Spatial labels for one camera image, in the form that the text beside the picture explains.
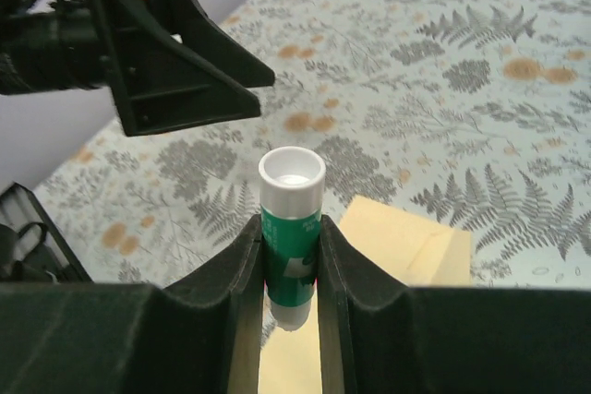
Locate floral patterned table mat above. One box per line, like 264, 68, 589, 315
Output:
36, 0, 590, 288

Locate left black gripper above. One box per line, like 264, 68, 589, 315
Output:
1, 0, 261, 137

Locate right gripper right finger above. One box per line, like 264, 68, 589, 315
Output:
318, 217, 590, 393

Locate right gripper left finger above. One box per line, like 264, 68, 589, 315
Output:
1, 216, 263, 393

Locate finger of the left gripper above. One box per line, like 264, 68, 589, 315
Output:
144, 0, 275, 88

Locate beige paper envelope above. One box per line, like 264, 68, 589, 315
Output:
259, 196, 472, 393

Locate green white glue stick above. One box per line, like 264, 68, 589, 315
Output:
259, 146, 326, 331

